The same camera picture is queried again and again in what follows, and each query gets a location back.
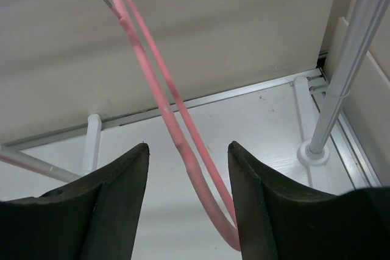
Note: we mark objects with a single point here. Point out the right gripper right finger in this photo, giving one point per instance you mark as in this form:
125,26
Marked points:
279,218

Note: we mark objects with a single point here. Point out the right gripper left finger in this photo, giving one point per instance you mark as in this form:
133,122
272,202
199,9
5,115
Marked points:
94,217

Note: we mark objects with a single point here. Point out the pink clothes hanger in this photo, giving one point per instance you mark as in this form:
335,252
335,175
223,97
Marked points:
201,170

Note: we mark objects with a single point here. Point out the white clothes rack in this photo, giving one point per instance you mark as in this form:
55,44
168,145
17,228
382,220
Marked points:
312,153

